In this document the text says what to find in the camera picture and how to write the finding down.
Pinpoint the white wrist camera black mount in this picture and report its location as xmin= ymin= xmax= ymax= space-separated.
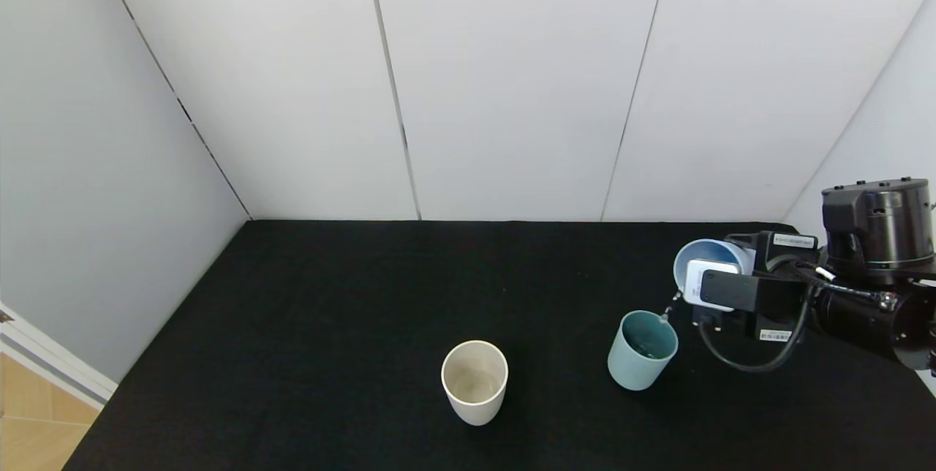
xmin=684 ymin=259 xmax=761 ymax=313

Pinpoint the black table cloth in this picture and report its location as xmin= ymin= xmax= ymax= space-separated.
xmin=62 ymin=219 xmax=936 ymax=471

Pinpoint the thin black camera cable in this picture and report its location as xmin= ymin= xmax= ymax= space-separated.
xmin=695 ymin=259 xmax=889 ymax=374

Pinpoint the light blue cup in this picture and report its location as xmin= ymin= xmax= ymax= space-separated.
xmin=673 ymin=238 xmax=755 ymax=295

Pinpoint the cream white cup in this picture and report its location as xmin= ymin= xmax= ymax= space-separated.
xmin=441 ymin=340 xmax=509 ymax=426

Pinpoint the teal green cup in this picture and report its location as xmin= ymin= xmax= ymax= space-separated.
xmin=607 ymin=310 xmax=679 ymax=391

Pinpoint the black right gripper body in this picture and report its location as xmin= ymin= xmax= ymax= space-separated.
xmin=752 ymin=230 xmax=829 ymax=344

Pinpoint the white partition base rail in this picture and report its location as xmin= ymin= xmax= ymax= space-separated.
xmin=0 ymin=303 xmax=118 ymax=407

